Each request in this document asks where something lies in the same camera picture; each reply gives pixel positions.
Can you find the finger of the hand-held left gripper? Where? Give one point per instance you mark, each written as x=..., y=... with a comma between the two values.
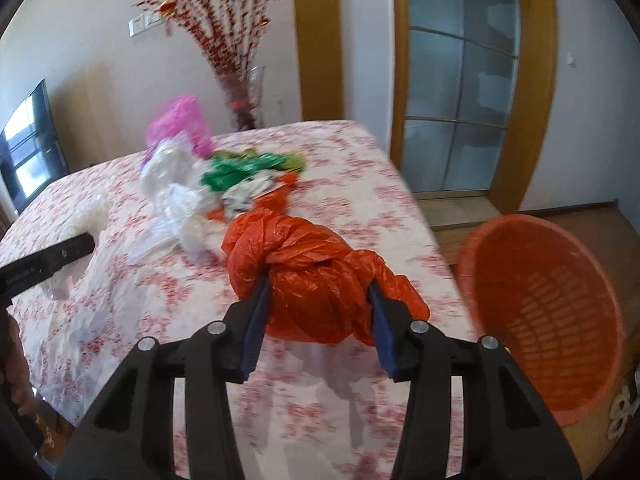
x=55, y=257

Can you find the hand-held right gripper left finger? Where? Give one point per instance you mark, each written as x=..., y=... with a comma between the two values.
x=255, y=320

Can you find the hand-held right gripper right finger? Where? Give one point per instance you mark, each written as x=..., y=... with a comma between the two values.
x=385, y=330

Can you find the dark green plastic bag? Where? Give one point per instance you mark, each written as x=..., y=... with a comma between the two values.
x=225, y=175

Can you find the orange plastic waste basket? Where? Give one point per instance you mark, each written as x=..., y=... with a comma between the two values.
x=540, y=310

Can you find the pink plastic bag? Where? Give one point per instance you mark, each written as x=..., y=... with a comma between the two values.
x=180, y=120

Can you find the person's left hand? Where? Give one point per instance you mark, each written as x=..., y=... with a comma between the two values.
x=15, y=360

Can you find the clear plastic bag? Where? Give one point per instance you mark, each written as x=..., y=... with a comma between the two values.
x=97, y=217

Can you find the black television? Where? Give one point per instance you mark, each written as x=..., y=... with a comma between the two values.
x=30, y=145

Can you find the white printed plastic bag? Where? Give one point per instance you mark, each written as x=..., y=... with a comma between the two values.
x=245, y=197

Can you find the glass vase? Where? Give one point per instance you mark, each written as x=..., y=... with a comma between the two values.
x=245, y=105

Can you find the brown printed mat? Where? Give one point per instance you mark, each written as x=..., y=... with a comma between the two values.
x=595, y=442

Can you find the frosted glass sliding door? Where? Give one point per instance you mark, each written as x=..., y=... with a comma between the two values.
x=460, y=85

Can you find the red blossom branches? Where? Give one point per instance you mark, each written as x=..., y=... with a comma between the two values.
x=220, y=45

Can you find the small red lantern ornament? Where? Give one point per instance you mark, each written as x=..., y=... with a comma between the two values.
x=167, y=9

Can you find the wooden door frame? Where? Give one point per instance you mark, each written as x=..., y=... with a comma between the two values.
x=535, y=110

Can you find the wooden wall trim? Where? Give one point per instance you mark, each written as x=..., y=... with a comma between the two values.
x=320, y=50

